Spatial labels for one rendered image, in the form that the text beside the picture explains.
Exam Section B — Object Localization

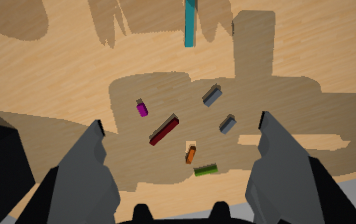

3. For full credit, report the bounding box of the magenta rod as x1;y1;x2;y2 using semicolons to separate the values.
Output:
137;103;148;117

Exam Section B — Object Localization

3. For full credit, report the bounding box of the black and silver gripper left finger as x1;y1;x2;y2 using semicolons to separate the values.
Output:
15;119;121;224

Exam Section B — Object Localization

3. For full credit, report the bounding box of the turquoise rod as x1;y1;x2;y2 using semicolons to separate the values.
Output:
185;0;195;47

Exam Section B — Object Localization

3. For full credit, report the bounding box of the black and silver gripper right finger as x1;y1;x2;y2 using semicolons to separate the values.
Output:
245;111;356;224

